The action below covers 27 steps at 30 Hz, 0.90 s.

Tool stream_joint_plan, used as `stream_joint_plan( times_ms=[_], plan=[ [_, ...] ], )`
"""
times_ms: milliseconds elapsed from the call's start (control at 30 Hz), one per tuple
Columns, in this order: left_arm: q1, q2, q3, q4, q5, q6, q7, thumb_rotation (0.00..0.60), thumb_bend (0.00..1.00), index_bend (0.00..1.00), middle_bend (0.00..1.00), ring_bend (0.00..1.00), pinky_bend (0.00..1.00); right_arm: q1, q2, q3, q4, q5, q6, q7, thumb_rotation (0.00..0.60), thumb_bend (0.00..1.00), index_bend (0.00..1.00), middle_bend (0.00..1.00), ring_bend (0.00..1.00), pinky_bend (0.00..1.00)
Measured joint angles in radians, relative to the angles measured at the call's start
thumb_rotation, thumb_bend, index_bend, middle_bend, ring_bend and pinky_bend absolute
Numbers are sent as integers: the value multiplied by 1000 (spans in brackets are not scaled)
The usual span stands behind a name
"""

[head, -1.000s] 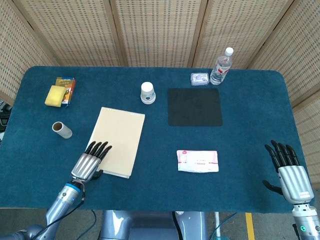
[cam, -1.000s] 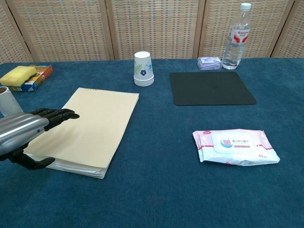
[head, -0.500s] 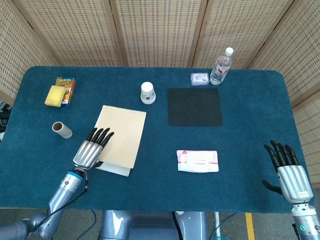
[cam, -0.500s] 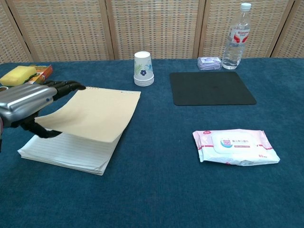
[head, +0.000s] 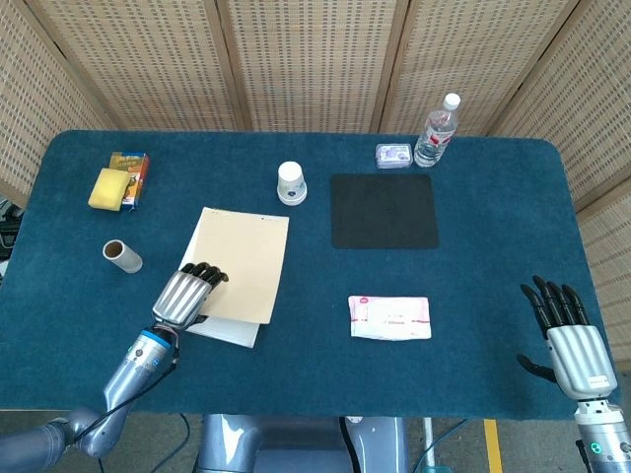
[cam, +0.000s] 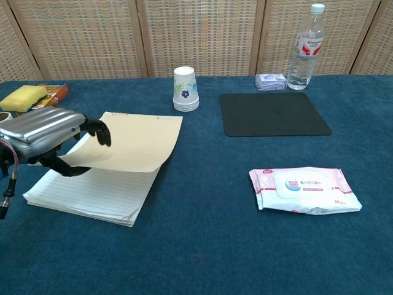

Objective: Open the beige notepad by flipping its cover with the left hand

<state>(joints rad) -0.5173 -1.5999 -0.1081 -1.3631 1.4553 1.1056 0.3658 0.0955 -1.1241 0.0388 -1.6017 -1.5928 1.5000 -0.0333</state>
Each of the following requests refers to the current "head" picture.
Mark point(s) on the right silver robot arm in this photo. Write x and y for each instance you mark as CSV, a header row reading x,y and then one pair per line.
x,y
601,433

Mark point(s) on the cardboard tube roll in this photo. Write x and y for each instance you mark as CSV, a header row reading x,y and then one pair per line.
x,y
122,256

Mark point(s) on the clear plastic water bottle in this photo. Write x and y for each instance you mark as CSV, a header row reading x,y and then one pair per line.
x,y
436,135

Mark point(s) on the white paper cup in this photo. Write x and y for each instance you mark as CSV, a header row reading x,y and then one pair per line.
x,y
291,184

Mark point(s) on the blue table cloth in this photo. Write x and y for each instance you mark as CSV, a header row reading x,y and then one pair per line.
x,y
315,374

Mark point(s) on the yellow sponge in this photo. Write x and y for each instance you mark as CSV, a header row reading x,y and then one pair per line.
x,y
107,189

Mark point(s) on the orange blue carton box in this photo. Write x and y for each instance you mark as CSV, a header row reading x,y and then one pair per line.
x,y
134,180

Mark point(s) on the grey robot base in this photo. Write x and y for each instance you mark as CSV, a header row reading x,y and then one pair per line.
x,y
301,443

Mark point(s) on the small clear plastic box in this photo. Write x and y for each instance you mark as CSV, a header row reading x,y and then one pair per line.
x,y
394,156

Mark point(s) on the white pink tissue pack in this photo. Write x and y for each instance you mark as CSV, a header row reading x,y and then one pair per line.
x,y
389,317

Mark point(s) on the woven bamboo folding screen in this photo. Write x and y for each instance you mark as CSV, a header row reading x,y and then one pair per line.
x,y
315,64

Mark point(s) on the black square mouse pad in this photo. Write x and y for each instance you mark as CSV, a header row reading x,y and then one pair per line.
x,y
384,211

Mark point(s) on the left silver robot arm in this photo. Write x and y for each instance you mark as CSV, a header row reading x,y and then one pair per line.
x,y
108,394

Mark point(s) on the beige paper notepad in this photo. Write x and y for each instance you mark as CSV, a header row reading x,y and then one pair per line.
x,y
235,276

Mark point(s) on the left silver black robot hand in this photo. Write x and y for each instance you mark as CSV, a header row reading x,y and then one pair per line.
x,y
185,295

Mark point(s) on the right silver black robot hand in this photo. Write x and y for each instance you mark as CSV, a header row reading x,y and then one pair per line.
x,y
574,355

